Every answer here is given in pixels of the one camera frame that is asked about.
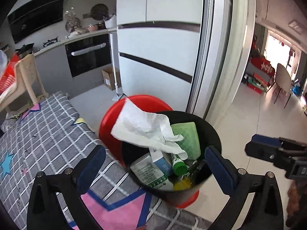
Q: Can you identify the green sponge block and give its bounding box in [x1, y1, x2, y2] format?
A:
[171, 122, 201, 160]

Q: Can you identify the yellow textured sponge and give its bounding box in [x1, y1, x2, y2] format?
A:
[173, 177, 192, 191]

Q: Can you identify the green-capped plastic bottle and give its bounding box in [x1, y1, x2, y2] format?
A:
[171, 154, 188, 176]

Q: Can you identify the white paper towel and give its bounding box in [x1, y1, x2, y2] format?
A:
[111, 98, 188, 160]

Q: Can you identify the black trash bin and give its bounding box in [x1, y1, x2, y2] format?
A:
[122, 111, 222, 208]

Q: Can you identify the person's right hand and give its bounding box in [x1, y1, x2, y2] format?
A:
[286, 180, 306, 227]

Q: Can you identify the red printed box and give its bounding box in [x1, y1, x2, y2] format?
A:
[250, 57, 275, 78]

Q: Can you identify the grey checkered tablecloth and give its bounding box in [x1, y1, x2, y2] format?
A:
[1, 92, 210, 229]

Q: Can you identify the white green carton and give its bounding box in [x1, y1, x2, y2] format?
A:
[130, 153, 173, 191]

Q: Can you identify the red round stool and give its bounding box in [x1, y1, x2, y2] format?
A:
[99, 95, 205, 208]

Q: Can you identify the white stick vacuum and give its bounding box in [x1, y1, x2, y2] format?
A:
[109, 28, 124, 101]

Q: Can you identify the red plastic basket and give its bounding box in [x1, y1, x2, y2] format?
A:
[0, 52, 20, 94]

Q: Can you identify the beige plastic chair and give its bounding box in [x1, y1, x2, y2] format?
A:
[1, 54, 48, 112]

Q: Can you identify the cardboard box on floor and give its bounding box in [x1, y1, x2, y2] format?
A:
[102, 67, 121, 90]

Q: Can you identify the black built-in oven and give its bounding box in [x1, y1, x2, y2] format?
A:
[65, 34, 111, 77]

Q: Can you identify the white refrigerator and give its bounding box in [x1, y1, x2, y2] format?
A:
[116, 0, 203, 111]

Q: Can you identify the black range hood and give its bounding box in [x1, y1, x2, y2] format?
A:
[7, 0, 64, 43]

